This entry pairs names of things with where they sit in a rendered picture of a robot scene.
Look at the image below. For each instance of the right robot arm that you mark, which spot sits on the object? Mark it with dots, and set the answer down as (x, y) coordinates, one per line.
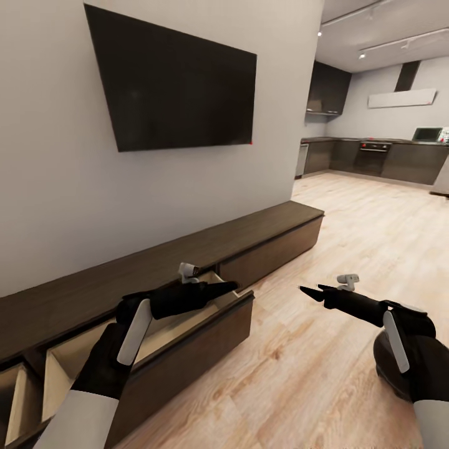
(422, 360)

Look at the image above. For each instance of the wall mounted tv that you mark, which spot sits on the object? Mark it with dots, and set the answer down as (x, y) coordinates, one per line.
(168, 89)

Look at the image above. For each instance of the dishwasher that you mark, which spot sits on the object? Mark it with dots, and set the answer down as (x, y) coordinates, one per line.
(301, 159)

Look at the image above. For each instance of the range hood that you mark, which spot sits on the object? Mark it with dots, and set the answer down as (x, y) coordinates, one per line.
(403, 94)

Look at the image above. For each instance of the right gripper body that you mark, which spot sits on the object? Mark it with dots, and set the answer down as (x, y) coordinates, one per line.
(343, 300)

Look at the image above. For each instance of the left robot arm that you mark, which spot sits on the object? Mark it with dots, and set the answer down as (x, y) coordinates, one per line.
(84, 418)

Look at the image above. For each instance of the cauldron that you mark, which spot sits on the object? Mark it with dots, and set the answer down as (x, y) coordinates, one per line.
(386, 366)

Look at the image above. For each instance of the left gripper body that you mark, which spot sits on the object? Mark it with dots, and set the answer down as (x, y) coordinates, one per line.
(185, 298)

